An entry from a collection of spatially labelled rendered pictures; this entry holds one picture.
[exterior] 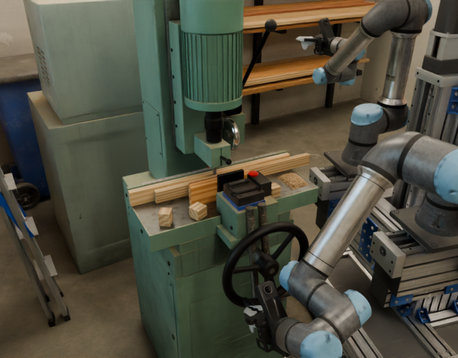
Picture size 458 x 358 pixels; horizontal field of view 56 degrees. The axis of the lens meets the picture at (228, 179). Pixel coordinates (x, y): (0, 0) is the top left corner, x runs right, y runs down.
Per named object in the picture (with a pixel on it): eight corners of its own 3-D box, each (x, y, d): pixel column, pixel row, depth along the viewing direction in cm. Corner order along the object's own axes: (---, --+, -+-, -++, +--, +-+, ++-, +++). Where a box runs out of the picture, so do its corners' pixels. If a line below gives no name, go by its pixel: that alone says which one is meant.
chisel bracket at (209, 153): (211, 173, 137) (211, 148, 133) (194, 156, 148) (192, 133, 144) (231, 168, 140) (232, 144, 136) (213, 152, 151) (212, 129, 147)
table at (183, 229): (161, 273, 117) (159, 255, 114) (129, 217, 141) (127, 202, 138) (336, 215, 142) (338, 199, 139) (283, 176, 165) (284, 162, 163)
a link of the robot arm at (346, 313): (335, 273, 100) (301, 300, 96) (375, 300, 92) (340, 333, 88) (336, 293, 105) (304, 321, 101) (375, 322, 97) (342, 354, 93)
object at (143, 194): (131, 207, 135) (129, 192, 133) (129, 204, 137) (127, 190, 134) (289, 166, 160) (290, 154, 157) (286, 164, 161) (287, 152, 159)
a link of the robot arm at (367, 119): (341, 136, 181) (346, 104, 174) (365, 129, 187) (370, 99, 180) (363, 145, 172) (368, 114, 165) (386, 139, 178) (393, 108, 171)
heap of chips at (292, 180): (292, 190, 145) (293, 185, 144) (276, 177, 152) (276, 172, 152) (309, 185, 148) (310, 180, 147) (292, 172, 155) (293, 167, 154)
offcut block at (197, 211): (197, 211, 133) (197, 201, 131) (206, 214, 131) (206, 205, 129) (189, 217, 130) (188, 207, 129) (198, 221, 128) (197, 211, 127)
